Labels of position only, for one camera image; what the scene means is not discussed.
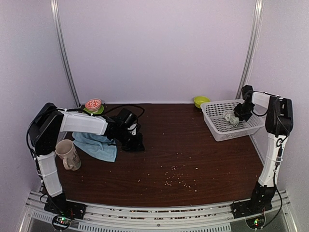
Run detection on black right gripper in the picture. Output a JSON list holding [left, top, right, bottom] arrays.
[[234, 102, 255, 120]]

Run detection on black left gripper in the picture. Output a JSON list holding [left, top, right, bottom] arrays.
[[112, 127, 145, 152]]

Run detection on mint green panda towel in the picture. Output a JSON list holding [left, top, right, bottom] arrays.
[[228, 116, 239, 127]]

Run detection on white perforated plastic basket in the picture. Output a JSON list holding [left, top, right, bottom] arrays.
[[201, 100, 265, 142]]

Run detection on light blue towel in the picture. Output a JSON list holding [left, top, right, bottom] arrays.
[[72, 132, 117, 162]]

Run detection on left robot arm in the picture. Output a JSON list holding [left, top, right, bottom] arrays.
[[26, 102, 145, 215]]

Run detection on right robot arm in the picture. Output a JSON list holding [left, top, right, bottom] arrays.
[[234, 85, 294, 214]]

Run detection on rolled towel in basket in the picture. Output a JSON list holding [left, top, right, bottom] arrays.
[[223, 110, 234, 121]]

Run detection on lime green bowl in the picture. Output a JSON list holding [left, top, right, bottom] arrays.
[[194, 96, 211, 109]]

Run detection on green saucer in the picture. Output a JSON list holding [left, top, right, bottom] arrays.
[[83, 105, 104, 115]]

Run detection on red patterned small bowl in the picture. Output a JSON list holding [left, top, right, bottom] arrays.
[[84, 98, 102, 113]]

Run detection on beige printed mug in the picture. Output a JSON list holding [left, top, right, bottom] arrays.
[[55, 139, 82, 171]]

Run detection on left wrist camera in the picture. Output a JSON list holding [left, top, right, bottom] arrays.
[[127, 123, 137, 135]]

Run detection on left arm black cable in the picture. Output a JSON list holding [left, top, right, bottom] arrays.
[[26, 104, 146, 155]]

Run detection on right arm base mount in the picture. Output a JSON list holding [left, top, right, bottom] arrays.
[[231, 190, 275, 230]]

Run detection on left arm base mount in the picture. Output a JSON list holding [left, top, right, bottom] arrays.
[[40, 185, 86, 232]]

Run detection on right aluminium corner post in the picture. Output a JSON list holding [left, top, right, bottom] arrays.
[[235, 0, 264, 99]]

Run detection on aluminium corner post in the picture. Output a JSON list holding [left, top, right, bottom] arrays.
[[235, 0, 264, 99], [50, 0, 81, 107]]

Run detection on front aluminium rail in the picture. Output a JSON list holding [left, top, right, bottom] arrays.
[[24, 189, 296, 232]]

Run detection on left aluminium corner post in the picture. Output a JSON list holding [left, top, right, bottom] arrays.
[[50, 0, 81, 107]]

